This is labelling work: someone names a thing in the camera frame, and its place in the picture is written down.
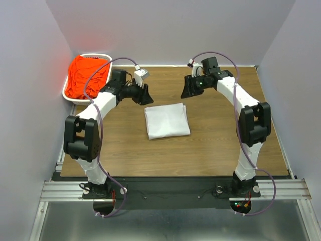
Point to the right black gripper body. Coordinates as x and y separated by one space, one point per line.
197 84

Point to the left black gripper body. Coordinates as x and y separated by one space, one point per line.
134 92

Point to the white t shirt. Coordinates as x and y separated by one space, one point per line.
166 121

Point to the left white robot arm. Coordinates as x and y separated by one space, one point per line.
83 132

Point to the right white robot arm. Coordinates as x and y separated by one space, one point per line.
253 118

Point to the white plastic laundry basket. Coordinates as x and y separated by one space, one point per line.
87 101

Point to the orange t shirt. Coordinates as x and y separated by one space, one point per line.
82 80

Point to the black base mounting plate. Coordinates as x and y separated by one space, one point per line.
133 193

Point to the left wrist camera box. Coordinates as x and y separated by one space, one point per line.
140 75

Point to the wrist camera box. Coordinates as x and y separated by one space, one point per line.
140 75
197 69

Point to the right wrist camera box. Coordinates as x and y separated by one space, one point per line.
197 69

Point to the aluminium frame rail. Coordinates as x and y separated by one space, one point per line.
56 189

